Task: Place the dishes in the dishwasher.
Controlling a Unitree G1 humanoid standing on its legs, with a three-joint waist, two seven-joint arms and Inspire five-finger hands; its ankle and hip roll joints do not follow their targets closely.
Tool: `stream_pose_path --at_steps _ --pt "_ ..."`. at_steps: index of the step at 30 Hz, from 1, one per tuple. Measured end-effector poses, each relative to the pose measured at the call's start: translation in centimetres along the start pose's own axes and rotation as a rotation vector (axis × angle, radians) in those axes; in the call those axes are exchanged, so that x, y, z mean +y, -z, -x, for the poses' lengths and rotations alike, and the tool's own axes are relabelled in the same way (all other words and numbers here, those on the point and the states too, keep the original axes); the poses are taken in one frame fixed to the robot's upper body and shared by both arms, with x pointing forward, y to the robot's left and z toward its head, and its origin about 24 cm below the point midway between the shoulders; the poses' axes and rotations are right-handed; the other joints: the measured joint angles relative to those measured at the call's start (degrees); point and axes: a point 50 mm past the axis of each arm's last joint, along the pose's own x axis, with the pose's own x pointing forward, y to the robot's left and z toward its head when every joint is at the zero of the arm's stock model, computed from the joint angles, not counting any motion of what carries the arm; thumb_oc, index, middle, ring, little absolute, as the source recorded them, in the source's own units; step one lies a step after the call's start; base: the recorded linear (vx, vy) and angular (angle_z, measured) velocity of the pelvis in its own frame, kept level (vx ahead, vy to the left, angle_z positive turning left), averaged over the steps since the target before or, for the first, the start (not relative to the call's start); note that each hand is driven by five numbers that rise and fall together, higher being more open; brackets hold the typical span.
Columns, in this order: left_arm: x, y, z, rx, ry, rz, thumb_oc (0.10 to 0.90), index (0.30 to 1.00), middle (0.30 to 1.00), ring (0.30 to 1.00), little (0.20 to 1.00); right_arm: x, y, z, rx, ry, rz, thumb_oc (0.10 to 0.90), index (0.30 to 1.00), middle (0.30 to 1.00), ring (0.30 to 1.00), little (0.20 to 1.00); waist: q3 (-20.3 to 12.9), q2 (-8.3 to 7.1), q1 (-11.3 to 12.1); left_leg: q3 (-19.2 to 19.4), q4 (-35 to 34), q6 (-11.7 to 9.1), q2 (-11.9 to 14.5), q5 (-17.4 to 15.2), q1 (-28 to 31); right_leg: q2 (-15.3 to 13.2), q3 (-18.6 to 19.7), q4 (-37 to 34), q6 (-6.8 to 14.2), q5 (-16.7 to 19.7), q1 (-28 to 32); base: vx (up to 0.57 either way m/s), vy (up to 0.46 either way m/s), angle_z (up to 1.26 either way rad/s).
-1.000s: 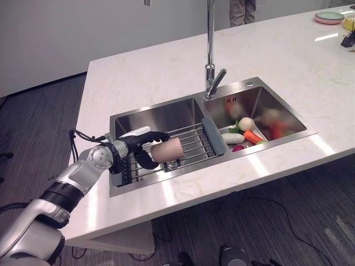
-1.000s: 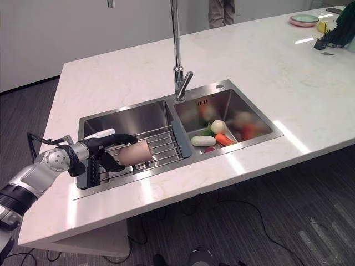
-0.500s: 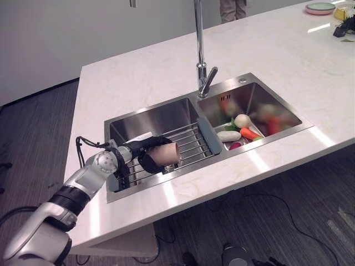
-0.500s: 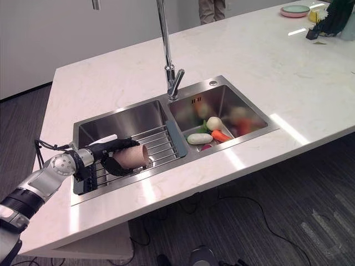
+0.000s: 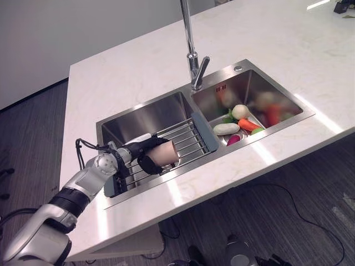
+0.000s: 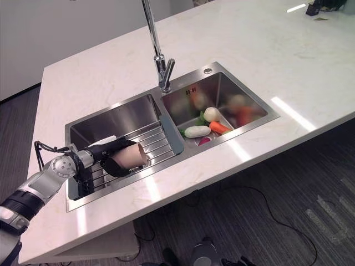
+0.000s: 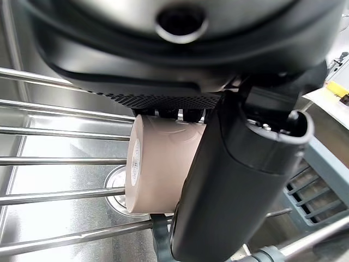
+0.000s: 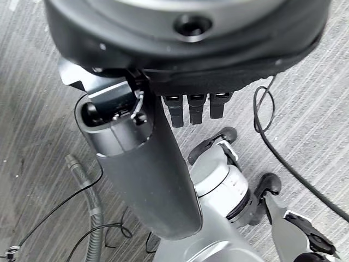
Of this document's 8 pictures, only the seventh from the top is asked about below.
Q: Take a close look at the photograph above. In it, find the white sheet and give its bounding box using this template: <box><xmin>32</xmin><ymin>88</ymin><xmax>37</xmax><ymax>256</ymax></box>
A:
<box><xmin>301</xmin><ymin>85</ymin><xmax>349</xmax><ymax>110</ymax></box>

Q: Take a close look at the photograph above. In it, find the grey plastic dish basket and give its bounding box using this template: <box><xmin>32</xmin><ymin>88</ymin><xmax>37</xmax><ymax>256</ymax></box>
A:
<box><xmin>278</xmin><ymin>135</ymin><xmax>349</xmax><ymax>228</ymax></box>

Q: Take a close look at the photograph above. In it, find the round steel sink drain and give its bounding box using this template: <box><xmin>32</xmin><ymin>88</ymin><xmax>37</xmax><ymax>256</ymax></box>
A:
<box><xmin>104</xmin><ymin>164</ymin><xmax>129</xmax><ymax>217</ymax></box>

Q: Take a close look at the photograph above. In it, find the stainless steel sink basin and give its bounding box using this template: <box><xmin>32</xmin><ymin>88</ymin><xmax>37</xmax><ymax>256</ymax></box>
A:
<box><xmin>0</xmin><ymin>0</ymin><xmax>260</xmax><ymax>262</ymax></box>

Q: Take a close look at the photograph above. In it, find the steel rod roll-up rack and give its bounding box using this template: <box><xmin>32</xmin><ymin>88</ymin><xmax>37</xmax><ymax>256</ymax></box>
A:
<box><xmin>0</xmin><ymin>67</ymin><xmax>349</xmax><ymax>262</ymax></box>

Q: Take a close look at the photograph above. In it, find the beige ceramic cup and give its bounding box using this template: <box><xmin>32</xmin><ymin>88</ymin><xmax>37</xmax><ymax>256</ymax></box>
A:
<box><xmin>124</xmin><ymin>114</ymin><xmax>210</xmax><ymax>215</ymax></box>

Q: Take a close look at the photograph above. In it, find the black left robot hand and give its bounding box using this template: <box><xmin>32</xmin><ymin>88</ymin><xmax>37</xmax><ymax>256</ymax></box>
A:
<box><xmin>16</xmin><ymin>0</ymin><xmax>345</xmax><ymax>262</ymax></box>

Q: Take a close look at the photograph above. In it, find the yellow flat item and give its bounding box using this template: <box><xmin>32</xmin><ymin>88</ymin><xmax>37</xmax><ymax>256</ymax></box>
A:
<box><xmin>326</xmin><ymin>80</ymin><xmax>349</xmax><ymax>99</ymax></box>

